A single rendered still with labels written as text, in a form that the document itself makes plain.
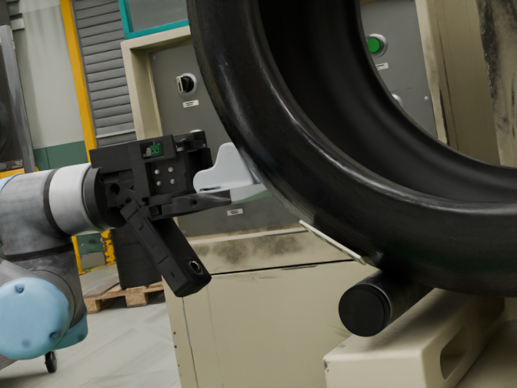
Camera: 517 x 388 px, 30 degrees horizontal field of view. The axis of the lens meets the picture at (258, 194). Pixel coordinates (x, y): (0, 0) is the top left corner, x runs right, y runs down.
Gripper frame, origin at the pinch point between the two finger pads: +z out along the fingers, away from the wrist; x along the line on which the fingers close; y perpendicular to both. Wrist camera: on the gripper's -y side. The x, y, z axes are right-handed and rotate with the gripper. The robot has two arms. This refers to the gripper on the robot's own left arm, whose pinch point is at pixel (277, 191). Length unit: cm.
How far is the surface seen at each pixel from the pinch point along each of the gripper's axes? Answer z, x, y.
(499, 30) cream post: 18.6, 26.4, 12.9
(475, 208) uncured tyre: 21.6, -11.8, -2.8
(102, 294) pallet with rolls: -387, 509, -88
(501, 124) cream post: 17.3, 26.3, 2.3
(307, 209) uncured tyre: 6.9, -9.8, -1.3
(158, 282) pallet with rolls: -348, 527, -86
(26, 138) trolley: -299, 342, 29
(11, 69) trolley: -300, 342, 67
